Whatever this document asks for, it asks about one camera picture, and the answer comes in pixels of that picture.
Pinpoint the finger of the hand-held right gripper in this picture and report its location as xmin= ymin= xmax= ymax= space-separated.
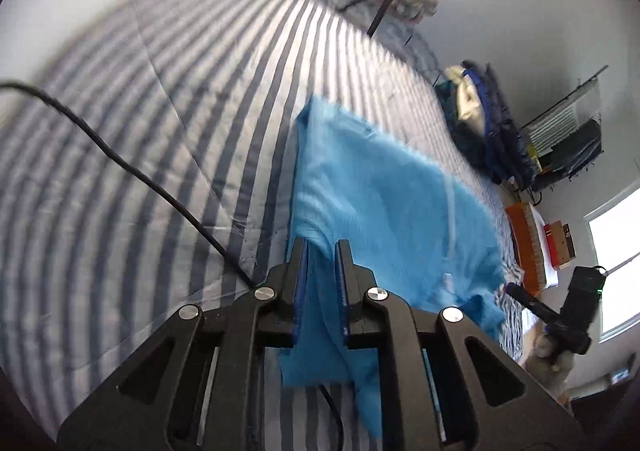
xmin=505 ymin=282 xmax=557 ymax=327

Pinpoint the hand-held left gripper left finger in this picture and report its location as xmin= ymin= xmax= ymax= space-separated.
xmin=57 ymin=237 xmax=309 ymax=451

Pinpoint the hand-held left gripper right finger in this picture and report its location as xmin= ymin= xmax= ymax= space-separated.
xmin=335 ymin=239 xmax=589 ymax=451

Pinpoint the light blue garment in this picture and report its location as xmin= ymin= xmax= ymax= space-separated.
xmin=277 ymin=95 xmax=508 ymax=439

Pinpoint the black clothes rack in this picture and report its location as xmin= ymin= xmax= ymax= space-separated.
xmin=520 ymin=65 xmax=609 ymax=206

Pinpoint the pile of dark blue clothes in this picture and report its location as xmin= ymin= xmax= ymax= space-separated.
xmin=434 ymin=60 xmax=540 ymax=187

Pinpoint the person's right hand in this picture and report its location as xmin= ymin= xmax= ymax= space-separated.
xmin=531 ymin=331 xmax=577 ymax=382

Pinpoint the window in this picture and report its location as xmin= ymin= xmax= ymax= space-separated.
xmin=582 ymin=181 xmax=640 ymax=344

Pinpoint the red box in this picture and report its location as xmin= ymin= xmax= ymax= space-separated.
xmin=542 ymin=221 xmax=577 ymax=270

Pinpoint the blue white striped blanket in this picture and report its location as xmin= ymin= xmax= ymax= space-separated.
xmin=0 ymin=0 xmax=526 ymax=451

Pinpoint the cream garment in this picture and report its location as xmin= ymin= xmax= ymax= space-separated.
xmin=442 ymin=65 xmax=488 ymax=124

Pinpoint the black cable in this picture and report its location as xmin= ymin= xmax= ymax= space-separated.
xmin=0 ymin=82 xmax=346 ymax=451

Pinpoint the ring light tripod stand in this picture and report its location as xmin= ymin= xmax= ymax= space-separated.
xmin=335 ymin=0 xmax=407 ymax=38

